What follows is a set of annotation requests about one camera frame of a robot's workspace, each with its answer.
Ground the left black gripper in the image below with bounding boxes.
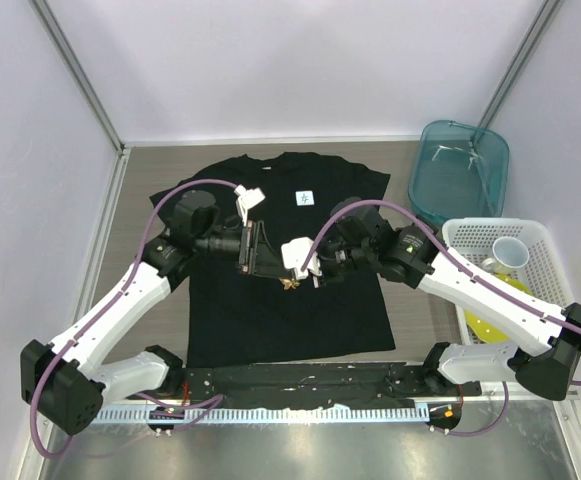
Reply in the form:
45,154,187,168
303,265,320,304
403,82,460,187
195,219,292,278

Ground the red gold brooch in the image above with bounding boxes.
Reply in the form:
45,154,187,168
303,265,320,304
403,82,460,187
281,279,300,290

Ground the black t-shirt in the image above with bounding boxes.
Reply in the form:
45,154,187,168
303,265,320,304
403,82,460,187
149,152,397,369

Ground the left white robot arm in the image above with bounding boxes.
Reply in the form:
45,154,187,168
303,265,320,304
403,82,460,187
20,180,298,436

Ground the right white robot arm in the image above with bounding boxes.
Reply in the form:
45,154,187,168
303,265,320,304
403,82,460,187
296,200,581,401

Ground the white paper label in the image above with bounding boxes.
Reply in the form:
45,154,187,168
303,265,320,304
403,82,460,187
295,190,315,207

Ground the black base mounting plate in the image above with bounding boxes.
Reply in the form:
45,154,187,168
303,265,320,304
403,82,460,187
153,361,481,402

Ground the white perforated plastic basket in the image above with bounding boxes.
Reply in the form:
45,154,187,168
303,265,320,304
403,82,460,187
441,217,581,361

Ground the teal transparent plastic bin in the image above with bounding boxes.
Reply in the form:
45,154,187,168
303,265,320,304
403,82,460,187
408,120,510,226

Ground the yellow dotted plate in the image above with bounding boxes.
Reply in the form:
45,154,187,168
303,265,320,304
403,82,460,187
462,273,531,346

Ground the light blue mug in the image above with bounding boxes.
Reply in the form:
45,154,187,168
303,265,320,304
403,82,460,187
480,236,530,275

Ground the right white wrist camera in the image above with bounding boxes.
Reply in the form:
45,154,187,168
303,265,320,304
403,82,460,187
281,237,322,281

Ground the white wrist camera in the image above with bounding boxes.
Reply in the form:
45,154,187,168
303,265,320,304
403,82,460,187
281,237,322,281
234,185,266,226

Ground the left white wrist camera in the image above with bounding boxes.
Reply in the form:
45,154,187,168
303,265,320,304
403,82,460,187
234,185,266,226

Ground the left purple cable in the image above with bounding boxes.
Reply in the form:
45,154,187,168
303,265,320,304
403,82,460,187
29,177,244,459

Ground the white slotted cable duct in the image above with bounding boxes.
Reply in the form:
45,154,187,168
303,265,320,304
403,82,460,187
93,402,429,429

